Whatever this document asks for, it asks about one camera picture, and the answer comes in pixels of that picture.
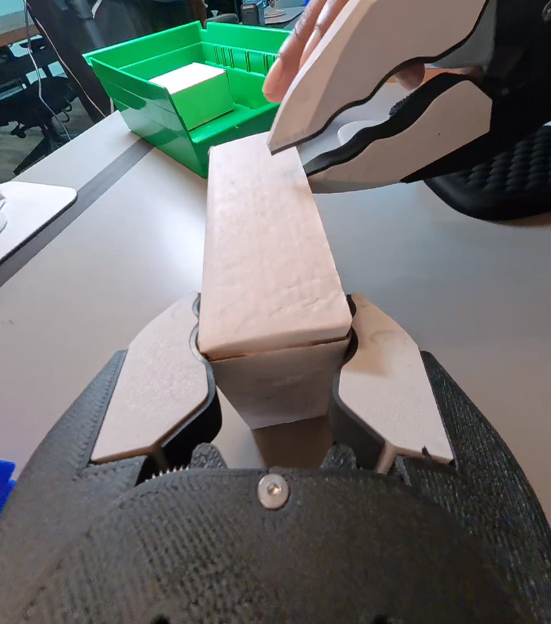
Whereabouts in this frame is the person's right hand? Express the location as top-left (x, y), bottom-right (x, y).
top-left (262, 0), bottom-right (355, 103)

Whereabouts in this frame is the white cardboard box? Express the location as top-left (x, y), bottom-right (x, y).
top-left (149, 62), bottom-right (234, 131)
top-left (197, 133), bottom-right (354, 431)

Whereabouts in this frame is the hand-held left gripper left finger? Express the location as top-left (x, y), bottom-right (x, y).
top-left (91, 292), bottom-right (222, 469)

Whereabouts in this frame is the black round seat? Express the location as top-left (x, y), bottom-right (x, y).
top-left (424, 124), bottom-right (551, 222)

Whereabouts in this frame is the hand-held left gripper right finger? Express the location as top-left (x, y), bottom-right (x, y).
top-left (331, 292), bottom-right (454, 474)

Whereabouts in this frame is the black office chair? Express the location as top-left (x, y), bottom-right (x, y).
top-left (0, 46), bottom-right (77, 147)

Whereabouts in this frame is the white cable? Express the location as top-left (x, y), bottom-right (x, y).
top-left (24, 0), bottom-right (71, 142)

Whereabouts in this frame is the white metal stand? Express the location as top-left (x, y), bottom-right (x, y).
top-left (0, 141), bottom-right (78, 293)

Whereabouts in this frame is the green plastic bin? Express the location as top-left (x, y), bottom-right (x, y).
top-left (83, 20), bottom-right (292, 178)

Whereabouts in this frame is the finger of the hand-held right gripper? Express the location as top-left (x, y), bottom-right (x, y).
top-left (268, 0), bottom-right (493, 155)
top-left (304, 73), bottom-right (496, 194)

